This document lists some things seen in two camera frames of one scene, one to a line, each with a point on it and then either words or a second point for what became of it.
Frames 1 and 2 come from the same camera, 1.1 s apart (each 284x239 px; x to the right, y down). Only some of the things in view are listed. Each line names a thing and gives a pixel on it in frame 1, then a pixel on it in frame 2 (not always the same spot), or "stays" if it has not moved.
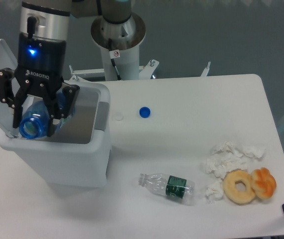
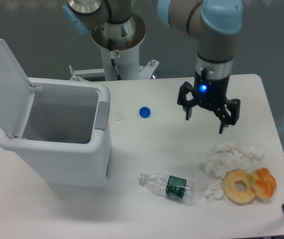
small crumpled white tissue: [214, 191] stays
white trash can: [76, 152] stays
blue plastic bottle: [35, 119] to [85, 140]
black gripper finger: [7, 95] to [182, 100]
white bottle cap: [119, 116] stays
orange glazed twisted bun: [263, 182] stays
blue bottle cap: [144, 112] stays
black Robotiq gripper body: [41, 65] to [210, 93]
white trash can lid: [2, 57] stays
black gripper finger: [70, 98] to [226, 118]
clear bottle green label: [168, 185] stays
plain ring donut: [231, 192] stays
